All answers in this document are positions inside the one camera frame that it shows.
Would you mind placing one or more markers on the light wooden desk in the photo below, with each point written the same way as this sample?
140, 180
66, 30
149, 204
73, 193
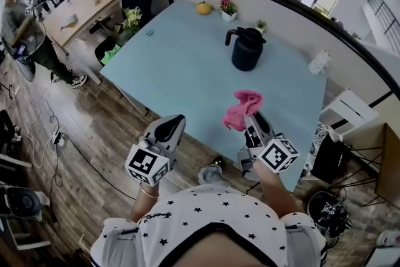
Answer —
81, 9

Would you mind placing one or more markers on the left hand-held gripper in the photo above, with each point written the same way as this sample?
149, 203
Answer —
143, 162

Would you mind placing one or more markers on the green cloth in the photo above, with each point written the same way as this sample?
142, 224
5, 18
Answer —
110, 56

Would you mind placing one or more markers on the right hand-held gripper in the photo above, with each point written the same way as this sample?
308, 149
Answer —
276, 156

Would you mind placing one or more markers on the light blue table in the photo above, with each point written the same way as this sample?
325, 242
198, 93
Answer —
187, 72

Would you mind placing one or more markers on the small green plant white pot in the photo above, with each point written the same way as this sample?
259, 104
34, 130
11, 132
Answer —
260, 26

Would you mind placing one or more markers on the white spotted bottle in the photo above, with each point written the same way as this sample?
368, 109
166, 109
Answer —
318, 64

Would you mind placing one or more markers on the small teal clip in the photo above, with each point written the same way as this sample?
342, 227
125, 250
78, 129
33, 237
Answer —
150, 32

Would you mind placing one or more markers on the yellow pumpkin ornament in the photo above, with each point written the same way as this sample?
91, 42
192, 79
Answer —
203, 8

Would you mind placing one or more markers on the person's black right shoe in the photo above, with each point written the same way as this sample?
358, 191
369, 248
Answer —
217, 162

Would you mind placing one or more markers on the white cabinet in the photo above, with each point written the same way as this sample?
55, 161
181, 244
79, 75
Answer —
384, 258

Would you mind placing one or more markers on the grey rag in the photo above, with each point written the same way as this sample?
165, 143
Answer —
71, 21

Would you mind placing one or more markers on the yellow white flower bouquet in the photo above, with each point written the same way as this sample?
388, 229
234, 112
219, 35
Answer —
132, 17

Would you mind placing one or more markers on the grey stair railing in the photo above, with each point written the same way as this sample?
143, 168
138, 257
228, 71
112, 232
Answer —
382, 14

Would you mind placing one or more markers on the wooden side table black legs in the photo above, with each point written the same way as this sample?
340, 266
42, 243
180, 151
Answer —
390, 162

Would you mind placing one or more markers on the black bag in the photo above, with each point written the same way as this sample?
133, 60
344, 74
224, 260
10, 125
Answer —
332, 159

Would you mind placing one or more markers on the pink flowers in white pot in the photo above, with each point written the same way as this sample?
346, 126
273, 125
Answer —
228, 7

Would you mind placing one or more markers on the gold bangle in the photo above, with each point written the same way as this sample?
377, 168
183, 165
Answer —
150, 196

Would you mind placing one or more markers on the person's right forearm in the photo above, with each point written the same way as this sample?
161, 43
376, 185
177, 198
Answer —
275, 194

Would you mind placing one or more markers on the grey floor fan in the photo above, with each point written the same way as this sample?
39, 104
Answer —
22, 203

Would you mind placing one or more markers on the person's left forearm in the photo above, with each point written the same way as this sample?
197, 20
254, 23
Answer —
143, 203

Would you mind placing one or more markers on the white power strip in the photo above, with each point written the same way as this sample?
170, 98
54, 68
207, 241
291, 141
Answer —
57, 138

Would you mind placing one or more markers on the spotted white garment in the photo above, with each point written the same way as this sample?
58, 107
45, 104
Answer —
320, 134

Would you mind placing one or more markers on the white star-print shirt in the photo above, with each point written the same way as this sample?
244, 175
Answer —
200, 212

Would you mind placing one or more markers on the pink cloth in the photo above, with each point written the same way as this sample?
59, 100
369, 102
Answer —
242, 112

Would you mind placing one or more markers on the white chair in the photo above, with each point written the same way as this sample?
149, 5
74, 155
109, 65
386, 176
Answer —
353, 106

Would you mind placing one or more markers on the white bag with pink print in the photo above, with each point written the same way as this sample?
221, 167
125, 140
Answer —
387, 239

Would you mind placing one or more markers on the black kettle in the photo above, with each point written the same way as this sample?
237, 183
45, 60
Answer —
247, 53

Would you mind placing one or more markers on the person's grey trouser leg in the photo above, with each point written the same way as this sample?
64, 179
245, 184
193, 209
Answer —
211, 175

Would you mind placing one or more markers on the black round basket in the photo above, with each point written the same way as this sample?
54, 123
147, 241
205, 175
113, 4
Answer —
315, 206

